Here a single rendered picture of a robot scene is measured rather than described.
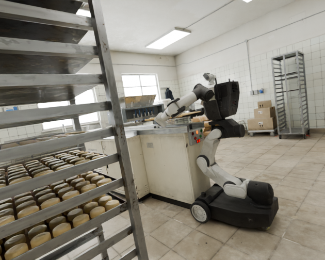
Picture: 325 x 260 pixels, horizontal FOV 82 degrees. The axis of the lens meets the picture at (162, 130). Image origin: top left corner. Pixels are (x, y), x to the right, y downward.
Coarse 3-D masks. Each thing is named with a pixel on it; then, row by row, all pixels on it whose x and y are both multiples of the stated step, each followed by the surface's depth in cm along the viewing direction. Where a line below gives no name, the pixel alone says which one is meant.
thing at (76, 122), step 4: (72, 104) 95; (72, 120) 97; (76, 120) 97; (76, 124) 97; (76, 128) 96; (80, 128) 98; (80, 144) 98; (84, 144) 99; (100, 236) 103; (100, 240) 103; (104, 252) 104; (104, 256) 104
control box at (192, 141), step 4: (200, 128) 198; (188, 132) 186; (196, 132) 192; (200, 132) 198; (188, 136) 187; (192, 136) 188; (196, 136) 192; (192, 140) 187; (196, 140) 192; (200, 140) 197; (192, 144) 187
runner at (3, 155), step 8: (72, 136) 56; (80, 136) 57; (88, 136) 59; (96, 136) 61; (104, 136) 62; (32, 144) 50; (40, 144) 51; (48, 144) 52; (56, 144) 53; (64, 144) 54; (72, 144) 56; (0, 152) 45; (8, 152) 46; (16, 152) 47; (24, 152) 48; (32, 152) 49; (40, 152) 51; (0, 160) 45
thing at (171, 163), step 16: (192, 128) 205; (144, 144) 228; (160, 144) 209; (176, 144) 193; (144, 160) 234; (160, 160) 214; (176, 160) 197; (192, 160) 191; (160, 176) 219; (176, 176) 201; (192, 176) 190; (160, 192) 224; (176, 192) 206; (192, 192) 191
